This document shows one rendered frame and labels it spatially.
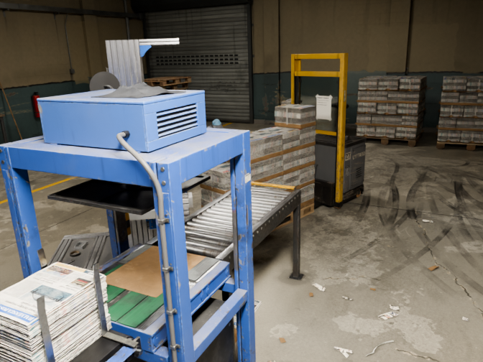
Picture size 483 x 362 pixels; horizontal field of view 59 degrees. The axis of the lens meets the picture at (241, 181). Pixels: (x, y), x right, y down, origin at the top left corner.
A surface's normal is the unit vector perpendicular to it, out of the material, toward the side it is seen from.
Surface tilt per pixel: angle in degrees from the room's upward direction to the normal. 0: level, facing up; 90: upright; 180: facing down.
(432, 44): 90
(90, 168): 90
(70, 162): 90
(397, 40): 90
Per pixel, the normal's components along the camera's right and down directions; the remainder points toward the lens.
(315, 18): -0.45, 0.28
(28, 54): 0.89, 0.11
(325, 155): -0.70, 0.23
